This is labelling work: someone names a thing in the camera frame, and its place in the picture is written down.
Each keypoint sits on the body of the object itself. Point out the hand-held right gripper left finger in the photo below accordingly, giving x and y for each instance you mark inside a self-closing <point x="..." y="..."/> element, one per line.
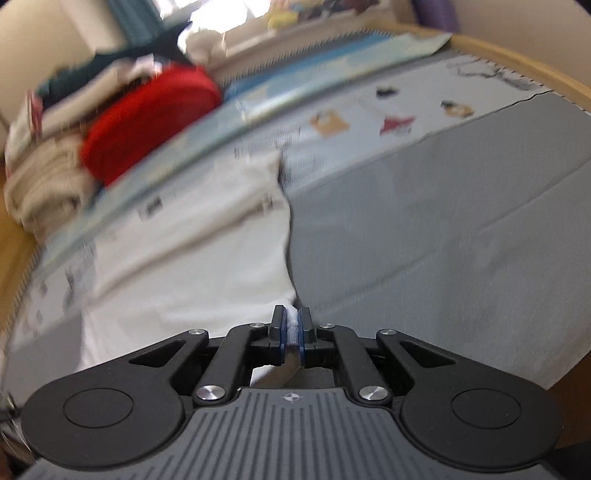
<point x="278" y="330"/>

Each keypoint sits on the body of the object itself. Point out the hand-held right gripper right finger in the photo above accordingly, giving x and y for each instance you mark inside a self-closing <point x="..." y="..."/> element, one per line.
<point x="305" y="332"/>

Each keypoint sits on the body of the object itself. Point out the white shirt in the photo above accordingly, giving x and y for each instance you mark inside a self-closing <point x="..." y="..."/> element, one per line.
<point x="194" y="277"/>

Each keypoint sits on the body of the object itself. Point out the deer print bed sheet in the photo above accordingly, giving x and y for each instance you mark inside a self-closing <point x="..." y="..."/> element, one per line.
<point x="351" y="115"/>

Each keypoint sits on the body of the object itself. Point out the red folded blanket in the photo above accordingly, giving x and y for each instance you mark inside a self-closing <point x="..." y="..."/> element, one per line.
<point x="152" y="120"/>

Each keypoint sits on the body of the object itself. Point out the light blue patterned quilt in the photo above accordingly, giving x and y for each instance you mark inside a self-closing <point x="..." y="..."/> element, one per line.
<point x="295" y="83"/>

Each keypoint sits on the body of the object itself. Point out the cream folded blanket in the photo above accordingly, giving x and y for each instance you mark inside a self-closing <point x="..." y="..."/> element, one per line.
<point x="46" y="184"/>

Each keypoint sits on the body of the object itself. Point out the white folded bedding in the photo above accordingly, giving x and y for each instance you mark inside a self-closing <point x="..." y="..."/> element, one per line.
<point x="92" y="92"/>

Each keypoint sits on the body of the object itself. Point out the yellow plush toy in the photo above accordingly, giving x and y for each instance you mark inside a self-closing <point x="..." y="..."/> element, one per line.
<point x="288" y="14"/>

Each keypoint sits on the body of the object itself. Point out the dark teal shark plush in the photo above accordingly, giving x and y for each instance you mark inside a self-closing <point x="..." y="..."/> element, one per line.
<point x="115" y="57"/>

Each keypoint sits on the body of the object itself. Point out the window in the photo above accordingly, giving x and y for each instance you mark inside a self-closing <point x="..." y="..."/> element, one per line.
<point x="221" y="14"/>

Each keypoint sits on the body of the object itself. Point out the blue curtain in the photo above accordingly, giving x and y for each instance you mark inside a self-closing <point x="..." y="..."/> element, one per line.
<point x="138" y="21"/>

